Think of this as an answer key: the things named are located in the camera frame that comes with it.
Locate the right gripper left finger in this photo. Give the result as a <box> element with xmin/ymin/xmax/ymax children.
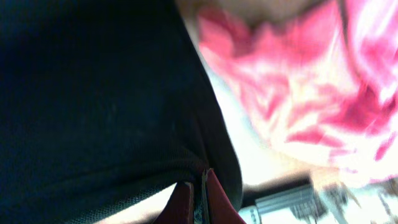
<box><xmin>153</xmin><ymin>182</ymin><xmax>194</xmax><ymax>224</ymax></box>

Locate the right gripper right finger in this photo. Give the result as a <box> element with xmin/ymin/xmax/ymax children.
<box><xmin>204</xmin><ymin>169</ymin><xmax>245</xmax><ymax>224</ymax></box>

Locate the red t-shirt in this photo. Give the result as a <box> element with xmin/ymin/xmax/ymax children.
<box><xmin>197</xmin><ymin>0</ymin><xmax>397</xmax><ymax>185</ymax></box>

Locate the black t-shirt with logo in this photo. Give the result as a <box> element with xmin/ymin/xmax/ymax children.
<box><xmin>1</xmin><ymin>0</ymin><xmax>243</xmax><ymax>223</ymax></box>

